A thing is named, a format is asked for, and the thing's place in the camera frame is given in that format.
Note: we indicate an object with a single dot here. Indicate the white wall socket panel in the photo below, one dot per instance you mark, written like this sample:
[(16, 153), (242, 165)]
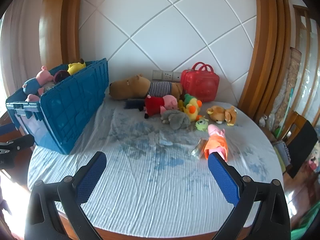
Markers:
[(166, 75)]

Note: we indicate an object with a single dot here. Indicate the yellow plush toy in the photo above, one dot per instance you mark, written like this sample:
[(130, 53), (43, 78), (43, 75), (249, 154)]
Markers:
[(75, 67)]

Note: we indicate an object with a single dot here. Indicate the wooden chair black cushion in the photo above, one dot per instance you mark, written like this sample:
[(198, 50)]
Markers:
[(302, 140)]

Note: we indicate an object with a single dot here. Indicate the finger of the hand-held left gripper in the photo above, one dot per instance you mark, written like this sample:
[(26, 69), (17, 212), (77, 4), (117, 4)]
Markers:
[(6, 129), (17, 145)]

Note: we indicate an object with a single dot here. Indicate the pink pig plush blue clothes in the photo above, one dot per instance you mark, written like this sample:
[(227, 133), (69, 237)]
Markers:
[(42, 76)]

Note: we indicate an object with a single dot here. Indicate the wooden frame post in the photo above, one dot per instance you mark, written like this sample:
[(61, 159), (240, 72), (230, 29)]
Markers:
[(62, 17), (265, 42)]

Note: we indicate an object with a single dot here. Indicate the clear plastic packet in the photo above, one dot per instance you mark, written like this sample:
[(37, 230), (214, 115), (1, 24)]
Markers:
[(198, 150)]

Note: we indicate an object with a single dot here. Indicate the pink pig plush orange dress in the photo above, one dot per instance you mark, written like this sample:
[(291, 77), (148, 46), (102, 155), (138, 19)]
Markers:
[(216, 142)]

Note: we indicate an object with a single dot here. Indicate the red toy suitcase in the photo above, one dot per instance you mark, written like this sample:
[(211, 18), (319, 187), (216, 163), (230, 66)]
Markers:
[(200, 85)]

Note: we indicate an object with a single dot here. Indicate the patterned curtain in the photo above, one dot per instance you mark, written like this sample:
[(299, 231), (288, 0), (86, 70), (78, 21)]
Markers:
[(292, 80)]

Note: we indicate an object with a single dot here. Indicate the brown capybara plush striped shirt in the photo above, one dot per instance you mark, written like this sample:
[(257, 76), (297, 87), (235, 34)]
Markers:
[(130, 86)]

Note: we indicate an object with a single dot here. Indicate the blue plastic storage box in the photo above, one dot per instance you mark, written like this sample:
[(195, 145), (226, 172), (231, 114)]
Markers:
[(75, 100)]

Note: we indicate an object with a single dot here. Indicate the yellow plastic toy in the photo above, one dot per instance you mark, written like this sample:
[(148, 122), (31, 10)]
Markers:
[(181, 106)]

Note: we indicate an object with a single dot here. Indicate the pink pig plush red dress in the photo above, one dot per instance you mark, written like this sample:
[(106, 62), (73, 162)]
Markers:
[(153, 105)]

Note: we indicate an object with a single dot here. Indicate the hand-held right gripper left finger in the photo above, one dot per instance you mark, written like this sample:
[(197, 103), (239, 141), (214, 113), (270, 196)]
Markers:
[(92, 177)]

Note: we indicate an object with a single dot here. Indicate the green bag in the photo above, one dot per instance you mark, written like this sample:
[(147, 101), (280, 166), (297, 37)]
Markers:
[(307, 220)]

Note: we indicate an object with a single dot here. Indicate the light blue tablecloth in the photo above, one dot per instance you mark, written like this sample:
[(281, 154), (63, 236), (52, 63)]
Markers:
[(150, 180)]

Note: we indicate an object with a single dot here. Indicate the plain pink plush toy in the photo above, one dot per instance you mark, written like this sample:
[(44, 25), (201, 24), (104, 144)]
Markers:
[(32, 97)]

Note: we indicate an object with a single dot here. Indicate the dark blue fuzzy toy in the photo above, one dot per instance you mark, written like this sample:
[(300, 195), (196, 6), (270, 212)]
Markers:
[(132, 104)]

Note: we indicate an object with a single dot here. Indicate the white curtain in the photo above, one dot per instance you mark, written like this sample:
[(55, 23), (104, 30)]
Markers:
[(22, 42)]

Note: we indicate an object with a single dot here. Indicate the yellow duck plush orange feet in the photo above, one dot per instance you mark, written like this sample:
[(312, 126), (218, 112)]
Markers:
[(192, 110)]

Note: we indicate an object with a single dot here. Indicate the small white toy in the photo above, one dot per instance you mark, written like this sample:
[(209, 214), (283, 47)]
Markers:
[(262, 120)]

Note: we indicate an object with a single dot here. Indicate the checkered cloth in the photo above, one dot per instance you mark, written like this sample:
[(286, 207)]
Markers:
[(282, 152)]

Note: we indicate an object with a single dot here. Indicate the grey elephant plush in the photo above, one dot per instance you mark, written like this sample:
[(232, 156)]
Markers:
[(177, 120)]

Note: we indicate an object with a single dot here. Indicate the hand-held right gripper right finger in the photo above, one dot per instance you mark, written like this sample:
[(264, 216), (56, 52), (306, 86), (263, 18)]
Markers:
[(222, 177)]

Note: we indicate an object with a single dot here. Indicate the brown bear plush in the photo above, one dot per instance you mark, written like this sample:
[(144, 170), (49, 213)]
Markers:
[(220, 113)]

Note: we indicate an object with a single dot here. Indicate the green one-eyed monster plush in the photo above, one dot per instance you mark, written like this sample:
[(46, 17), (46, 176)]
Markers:
[(201, 124)]

